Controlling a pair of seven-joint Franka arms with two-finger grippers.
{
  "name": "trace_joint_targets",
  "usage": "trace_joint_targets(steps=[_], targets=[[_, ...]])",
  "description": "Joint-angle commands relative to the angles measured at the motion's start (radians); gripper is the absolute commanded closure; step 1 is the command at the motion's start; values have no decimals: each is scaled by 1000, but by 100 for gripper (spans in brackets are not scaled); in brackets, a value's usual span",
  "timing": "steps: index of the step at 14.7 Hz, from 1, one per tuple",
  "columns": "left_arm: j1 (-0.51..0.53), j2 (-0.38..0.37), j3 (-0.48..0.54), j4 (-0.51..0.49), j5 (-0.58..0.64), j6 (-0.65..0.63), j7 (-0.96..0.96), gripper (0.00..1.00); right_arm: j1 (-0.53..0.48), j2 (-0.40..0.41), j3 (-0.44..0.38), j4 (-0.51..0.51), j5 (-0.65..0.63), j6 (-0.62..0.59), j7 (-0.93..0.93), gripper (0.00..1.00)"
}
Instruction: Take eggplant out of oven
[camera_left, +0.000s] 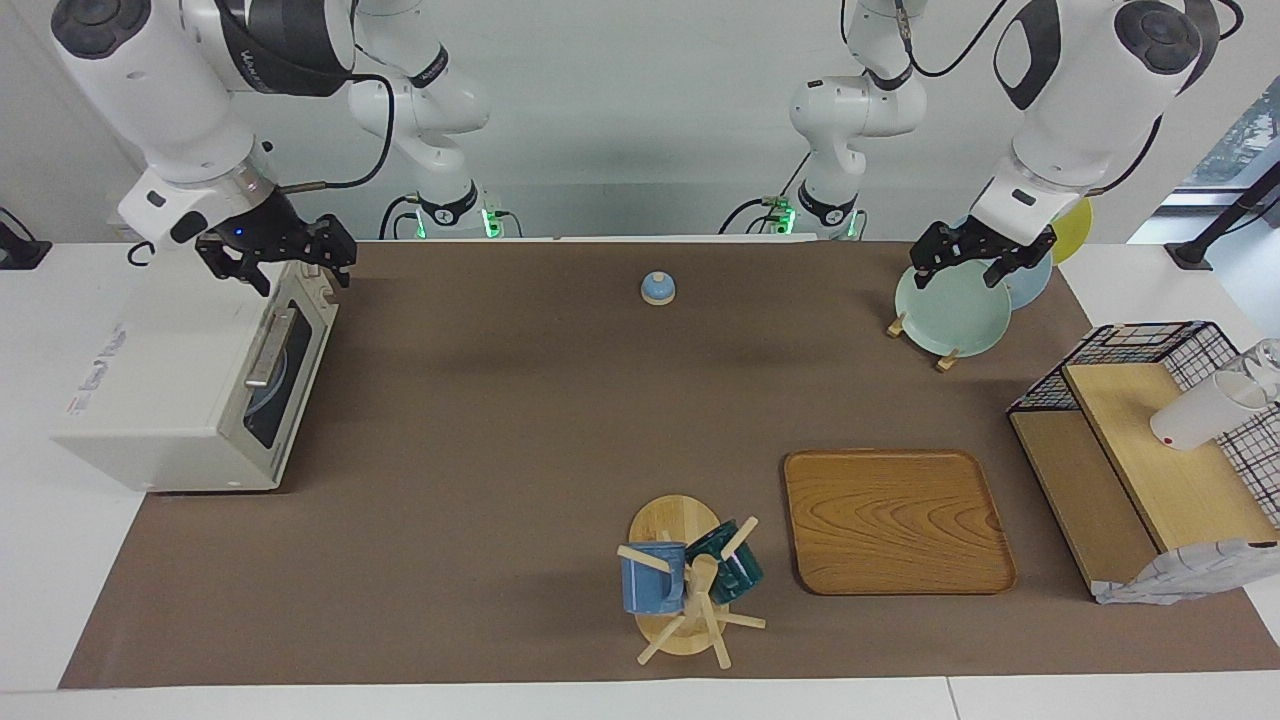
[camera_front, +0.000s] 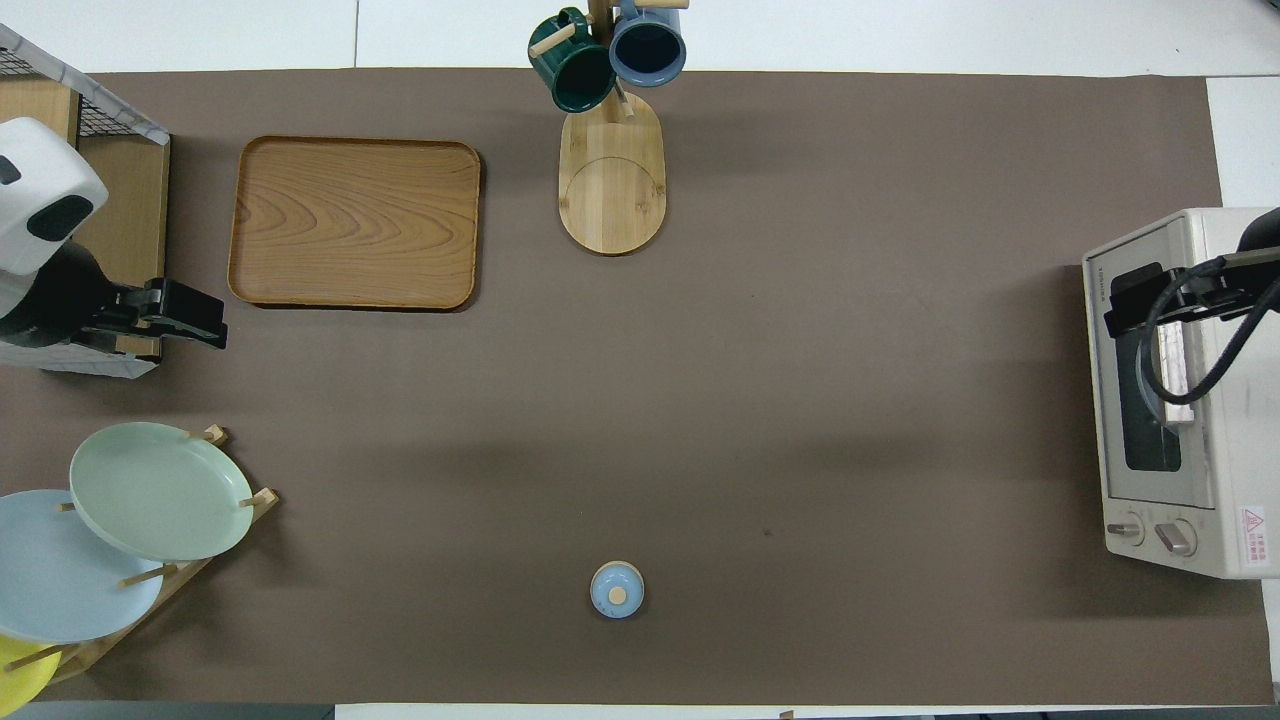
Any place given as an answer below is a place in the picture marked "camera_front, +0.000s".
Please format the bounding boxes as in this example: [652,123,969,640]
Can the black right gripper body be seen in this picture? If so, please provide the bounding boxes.
[1104,250,1280,339]

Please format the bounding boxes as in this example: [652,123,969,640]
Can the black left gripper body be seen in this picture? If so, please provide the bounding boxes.
[95,278,229,351]

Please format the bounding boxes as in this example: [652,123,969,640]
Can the beige toaster oven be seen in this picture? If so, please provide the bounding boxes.
[1082,207,1280,581]

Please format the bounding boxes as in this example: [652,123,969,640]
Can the pale green plate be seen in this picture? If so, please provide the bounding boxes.
[69,422,255,563]

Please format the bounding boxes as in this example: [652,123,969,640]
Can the wooden serving tray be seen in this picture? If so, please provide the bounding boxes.
[227,136,483,312]

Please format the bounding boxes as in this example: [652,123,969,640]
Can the wooden plate rack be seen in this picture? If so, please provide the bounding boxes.
[0,425,279,686]

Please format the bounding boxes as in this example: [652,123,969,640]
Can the light blue plate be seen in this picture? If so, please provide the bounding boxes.
[0,489,166,645]

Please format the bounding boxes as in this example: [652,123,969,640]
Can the brown table mat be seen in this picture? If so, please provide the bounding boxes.
[0,68,1276,706]

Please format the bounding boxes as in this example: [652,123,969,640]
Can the yellow plate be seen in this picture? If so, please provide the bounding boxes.
[0,635,61,719]

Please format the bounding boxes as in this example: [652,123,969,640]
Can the wooden mug tree stand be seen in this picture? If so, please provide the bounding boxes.
[528,0,691,257]

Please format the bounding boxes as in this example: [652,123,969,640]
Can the dark green mug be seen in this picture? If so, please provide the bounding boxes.
[528,8,618,114]

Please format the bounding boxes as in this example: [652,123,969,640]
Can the blue mug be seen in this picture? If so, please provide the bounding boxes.
[608,0,688,88]

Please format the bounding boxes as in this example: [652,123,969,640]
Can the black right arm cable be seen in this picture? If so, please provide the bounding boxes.
[1140,255,1280,433]

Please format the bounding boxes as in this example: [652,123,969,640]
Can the wooden shelf with wire rack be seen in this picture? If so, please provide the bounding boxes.
[0,25,171,379]

